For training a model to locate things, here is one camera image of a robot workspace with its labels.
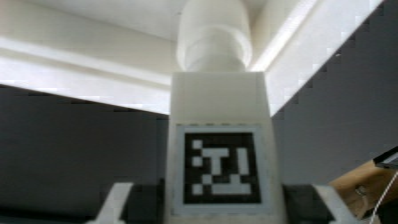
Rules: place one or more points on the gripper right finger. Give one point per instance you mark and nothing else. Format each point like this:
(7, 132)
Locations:
(336, 206)

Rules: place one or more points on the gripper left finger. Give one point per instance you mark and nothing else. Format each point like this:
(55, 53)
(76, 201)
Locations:
(110, 211)

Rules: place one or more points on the white leg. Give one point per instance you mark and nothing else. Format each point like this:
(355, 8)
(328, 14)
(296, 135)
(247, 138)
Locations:
(222, 180)

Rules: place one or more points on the white U-shaped fence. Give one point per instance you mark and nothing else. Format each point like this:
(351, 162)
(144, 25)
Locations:
(96, 49)

